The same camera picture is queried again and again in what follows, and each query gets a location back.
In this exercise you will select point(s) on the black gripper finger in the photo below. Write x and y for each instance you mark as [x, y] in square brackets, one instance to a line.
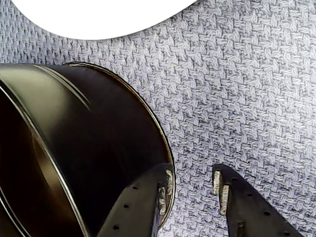
[247, 212]
[138, 209]

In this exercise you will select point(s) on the white round plate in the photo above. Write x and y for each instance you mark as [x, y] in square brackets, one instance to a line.
[98, 14]

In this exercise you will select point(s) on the black metal bucket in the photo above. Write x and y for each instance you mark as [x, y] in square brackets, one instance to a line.
[98, 123]

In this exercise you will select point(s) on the blue woven tablecloth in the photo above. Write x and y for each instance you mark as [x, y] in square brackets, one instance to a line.
[234, 98]

